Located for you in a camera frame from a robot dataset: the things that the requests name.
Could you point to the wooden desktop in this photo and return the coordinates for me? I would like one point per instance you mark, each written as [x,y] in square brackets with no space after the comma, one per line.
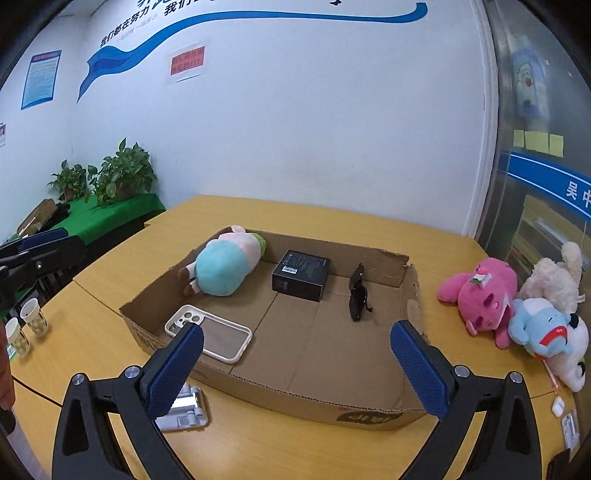
[323,452]

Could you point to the green tablecloth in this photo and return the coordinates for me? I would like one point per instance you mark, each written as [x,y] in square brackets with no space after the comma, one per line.
[106,217]

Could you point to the white clear phone case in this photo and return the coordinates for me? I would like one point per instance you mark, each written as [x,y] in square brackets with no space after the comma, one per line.
[221,339]

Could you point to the small potted plant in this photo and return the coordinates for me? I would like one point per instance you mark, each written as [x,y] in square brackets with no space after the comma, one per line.
[69,180]

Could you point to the pink bear plush toy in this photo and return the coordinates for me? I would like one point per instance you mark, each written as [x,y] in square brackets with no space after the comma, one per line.
[485,300]

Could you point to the white earbuds case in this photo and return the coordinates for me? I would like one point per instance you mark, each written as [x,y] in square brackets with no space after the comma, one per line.
[557,406]

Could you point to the blue wall notice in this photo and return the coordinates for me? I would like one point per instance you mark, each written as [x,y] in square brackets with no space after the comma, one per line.
[41,78]

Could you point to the small black box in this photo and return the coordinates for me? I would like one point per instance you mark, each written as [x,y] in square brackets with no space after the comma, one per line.
[300,277]

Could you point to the white phone stand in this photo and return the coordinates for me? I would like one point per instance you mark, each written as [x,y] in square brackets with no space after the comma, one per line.
[189,408]

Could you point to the blue door sign band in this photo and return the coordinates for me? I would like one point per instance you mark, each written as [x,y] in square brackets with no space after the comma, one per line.
[540,177]

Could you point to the blue wave wall decal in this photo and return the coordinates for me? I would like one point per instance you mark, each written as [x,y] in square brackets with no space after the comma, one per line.
[115,60]

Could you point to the red and white wall notice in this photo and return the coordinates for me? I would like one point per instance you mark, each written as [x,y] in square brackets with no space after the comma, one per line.
[187,62]

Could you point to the cardboard box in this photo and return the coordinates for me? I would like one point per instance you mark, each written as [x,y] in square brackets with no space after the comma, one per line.
[300,341]

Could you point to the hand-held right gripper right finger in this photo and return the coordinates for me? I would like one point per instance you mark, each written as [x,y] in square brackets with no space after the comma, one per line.
[418,369]

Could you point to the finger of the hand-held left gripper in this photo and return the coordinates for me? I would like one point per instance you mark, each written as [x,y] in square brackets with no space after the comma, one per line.
[44,239]
[60,256]

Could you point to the pink pen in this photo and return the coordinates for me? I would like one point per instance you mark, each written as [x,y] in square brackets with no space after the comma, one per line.
[553,378]

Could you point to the white silver device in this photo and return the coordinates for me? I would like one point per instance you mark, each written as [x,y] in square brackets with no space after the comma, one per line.
[570,427]

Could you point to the black sunglasses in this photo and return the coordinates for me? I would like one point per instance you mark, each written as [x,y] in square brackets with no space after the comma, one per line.
[356,304]

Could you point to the person's left forearm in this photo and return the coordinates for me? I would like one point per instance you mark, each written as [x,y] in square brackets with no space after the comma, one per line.
[5,364]

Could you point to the cartoon poster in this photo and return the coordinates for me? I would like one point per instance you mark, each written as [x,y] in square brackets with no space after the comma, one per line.
[531,78]

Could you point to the printed paper cup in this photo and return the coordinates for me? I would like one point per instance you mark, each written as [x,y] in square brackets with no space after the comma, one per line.
[34,318]
[17,339]

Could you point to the yellow sticky note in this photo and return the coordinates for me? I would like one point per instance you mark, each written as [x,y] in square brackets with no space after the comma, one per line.
[536,141]
[519,138]
[556,145]

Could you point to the light blue plush toy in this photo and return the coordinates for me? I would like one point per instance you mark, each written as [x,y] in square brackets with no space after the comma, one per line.
[535,323]

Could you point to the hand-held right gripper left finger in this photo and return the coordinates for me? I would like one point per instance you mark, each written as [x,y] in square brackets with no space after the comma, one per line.
[171,369]

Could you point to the dark flat object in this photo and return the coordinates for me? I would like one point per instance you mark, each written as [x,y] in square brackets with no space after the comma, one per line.
[558,466]

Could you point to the white dog plush toy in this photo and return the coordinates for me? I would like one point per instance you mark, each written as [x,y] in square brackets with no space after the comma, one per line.
[572,364]

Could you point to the flat cardboard carton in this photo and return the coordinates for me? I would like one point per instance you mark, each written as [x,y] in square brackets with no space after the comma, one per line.
[37,214]

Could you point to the cream fluffy plush toy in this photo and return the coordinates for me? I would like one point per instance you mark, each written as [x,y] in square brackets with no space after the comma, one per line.
[554,281]

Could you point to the large potted plant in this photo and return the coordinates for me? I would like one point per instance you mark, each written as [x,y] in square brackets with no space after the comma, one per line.
[122,175]

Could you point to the pig plush toy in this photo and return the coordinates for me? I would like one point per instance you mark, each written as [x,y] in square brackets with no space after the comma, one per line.
[221,267]

